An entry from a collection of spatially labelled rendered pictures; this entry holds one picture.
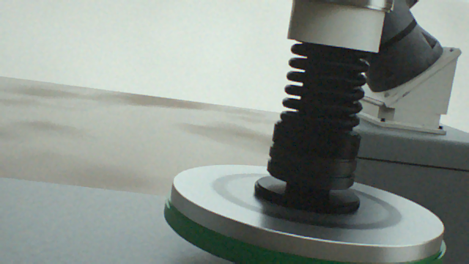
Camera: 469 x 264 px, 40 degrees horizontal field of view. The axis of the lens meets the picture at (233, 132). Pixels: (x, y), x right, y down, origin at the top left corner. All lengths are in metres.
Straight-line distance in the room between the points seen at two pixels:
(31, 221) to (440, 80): 1.11
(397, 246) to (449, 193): 1.02
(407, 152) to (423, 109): 0.14
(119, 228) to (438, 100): 1.06
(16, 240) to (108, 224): 0.09
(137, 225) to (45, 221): 0.08
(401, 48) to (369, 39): 1.01
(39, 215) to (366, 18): 0.32
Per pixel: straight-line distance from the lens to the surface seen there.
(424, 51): 1.50
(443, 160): 1.43
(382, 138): 1.36
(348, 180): 0.49
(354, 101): 0.51
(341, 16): 0.47
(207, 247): 0.44
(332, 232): 0.44
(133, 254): 0.51
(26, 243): 0.51
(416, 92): 1.48
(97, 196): 0.65
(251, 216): 0.44
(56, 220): 0.57
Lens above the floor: 1.00
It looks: 9 degrees down
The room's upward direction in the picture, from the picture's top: 8 degrees clockwise
